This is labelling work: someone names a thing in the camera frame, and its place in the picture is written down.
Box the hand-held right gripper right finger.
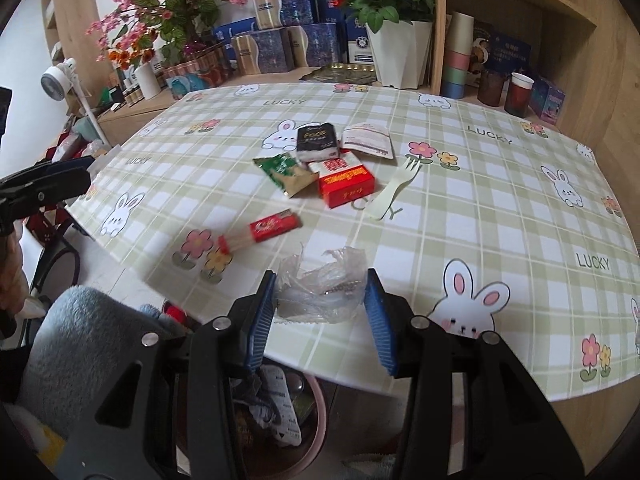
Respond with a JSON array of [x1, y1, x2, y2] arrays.
[[363, 269, 586, 480]]

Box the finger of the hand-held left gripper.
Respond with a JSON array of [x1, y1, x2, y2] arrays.
[[0, 182, 92, 213], [0, 156, 97, 187]]

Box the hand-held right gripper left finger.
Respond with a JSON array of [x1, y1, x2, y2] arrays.
[[65, 271, 277, 480]]

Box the clear plastic wrap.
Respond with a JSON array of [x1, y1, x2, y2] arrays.
[[275, 246, 370, 324]]

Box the chopsticks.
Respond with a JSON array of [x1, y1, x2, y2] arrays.
[[217, 210, 304, 257]]

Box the white printed packet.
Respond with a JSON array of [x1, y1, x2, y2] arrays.
[[266, 365, 304, 448]]

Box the grey white wrapper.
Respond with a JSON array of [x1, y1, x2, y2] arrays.
[[239, 382, 281, 438]]

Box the pink plastic bin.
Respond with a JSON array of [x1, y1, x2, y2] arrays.
[[227, 367, 329, 480]]

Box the pale plastic spork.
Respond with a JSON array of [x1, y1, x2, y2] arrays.
[[362, 155, 426, 222]]

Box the green sachet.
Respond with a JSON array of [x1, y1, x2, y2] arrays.
[[252, 152, 321, 199]]

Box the red cigarette box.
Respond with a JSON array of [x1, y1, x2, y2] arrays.
[[307, 155, 377, 210]]

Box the white sachet brown stripe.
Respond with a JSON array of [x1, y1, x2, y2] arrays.
[[340, 122, 397, 162]]

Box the black tissue packet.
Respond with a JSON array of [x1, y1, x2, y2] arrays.
[[296, 123, 342, 164]]

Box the person's left hand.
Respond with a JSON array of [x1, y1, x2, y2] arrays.
[[0, 232, 30, 341]]

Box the red patterned cloth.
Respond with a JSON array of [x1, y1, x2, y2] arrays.
[[45, 127, 108, 173]]

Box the white desk fan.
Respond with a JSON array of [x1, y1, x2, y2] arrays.
[[39, 57, 108, 148]]

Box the row of small amber bottles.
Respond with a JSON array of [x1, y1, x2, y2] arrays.
[[102, 79, 139, 112]]

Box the low wooden cabinet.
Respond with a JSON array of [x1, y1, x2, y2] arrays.
[[95, 62, 441, 147]]

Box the white vase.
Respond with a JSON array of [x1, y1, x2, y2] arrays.
[[132, 62, 162, 102]]

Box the orange artificial flowers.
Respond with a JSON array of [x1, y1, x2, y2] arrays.
[[107, 47, 153, 68]]

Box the green checked tablecloth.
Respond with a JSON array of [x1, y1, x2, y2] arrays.
[[65, 82, 640, 403]]

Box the grey fleece clothing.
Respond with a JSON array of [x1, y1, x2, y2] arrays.
[[17, 284, 193, 441]]

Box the wooden side shelf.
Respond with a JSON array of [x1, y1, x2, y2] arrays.
[[40, 0, 99, 77]]

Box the striped wooden planter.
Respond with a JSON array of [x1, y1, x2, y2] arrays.
[[162, 45, 234, 102]]

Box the pink blossom artificial plant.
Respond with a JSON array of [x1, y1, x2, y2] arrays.
[[89, 0, 247, 68]]

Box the blue white flat box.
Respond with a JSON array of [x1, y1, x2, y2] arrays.
[[212, 16, 259, 44]]

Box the brown glass cup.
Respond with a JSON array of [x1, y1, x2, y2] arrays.
[[477, 68, 507, 107]]

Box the red paper cup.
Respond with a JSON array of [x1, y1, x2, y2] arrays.
[[503, 72, 536, 118]]

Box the white plastic flowerpot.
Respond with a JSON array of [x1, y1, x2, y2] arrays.
[[365, 20, 434, 89]]

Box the stack of pastel cups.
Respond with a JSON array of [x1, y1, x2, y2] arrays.
[[440, 12, 474, 100]]

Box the small blue box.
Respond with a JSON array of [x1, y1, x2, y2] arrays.
[[530, 76, 568, 127]]

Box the dark blue box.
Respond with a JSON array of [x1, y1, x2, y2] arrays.
[[315, 0, 347, 26]]

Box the dark picture box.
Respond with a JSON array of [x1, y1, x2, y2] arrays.
[[470, 20, 532, 87]]

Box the wooden shelf unit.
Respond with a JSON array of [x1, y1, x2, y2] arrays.
[[430, 0, 599, 133]]

